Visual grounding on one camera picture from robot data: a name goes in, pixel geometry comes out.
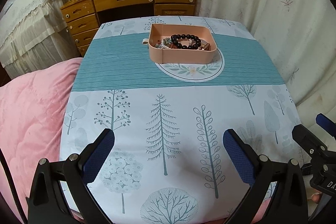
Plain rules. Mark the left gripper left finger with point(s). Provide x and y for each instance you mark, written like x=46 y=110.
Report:
x=47 y=203

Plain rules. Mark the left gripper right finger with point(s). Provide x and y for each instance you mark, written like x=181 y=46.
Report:
x=288 y=203

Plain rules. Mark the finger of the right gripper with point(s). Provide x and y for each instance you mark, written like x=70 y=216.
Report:
x=312 y=148
x=328 y=125

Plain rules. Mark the right hand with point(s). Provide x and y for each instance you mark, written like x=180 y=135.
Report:
x=316 y=197

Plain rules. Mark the pink quilt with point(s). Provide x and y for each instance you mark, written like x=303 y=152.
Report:
x=32 y=114

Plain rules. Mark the white patterned curtain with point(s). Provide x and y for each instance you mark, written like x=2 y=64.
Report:
x=299 y=37

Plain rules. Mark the white lace covered furniture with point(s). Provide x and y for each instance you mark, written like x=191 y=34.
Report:
x=34 y=36

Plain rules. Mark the pink plastic tray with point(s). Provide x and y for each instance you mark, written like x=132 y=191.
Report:
x=184 y=48

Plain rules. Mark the flower brooch gold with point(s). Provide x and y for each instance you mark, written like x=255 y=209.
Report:
x=164 y=44

